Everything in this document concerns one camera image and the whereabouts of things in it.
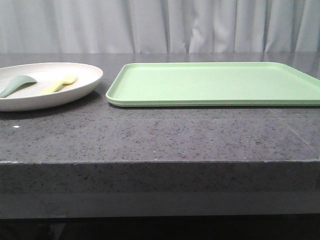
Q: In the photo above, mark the light green serving tray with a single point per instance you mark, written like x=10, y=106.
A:
x=213, y=84

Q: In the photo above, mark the beige round plate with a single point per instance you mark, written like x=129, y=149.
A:
x=46, y=74

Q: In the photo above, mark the white pleated curtain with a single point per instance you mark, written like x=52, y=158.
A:
x=159, y=26

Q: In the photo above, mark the green plastic spoon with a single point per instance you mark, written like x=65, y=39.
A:
x=16, y=83

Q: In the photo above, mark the yellow plastic fork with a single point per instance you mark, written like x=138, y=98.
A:
x=69, y=79

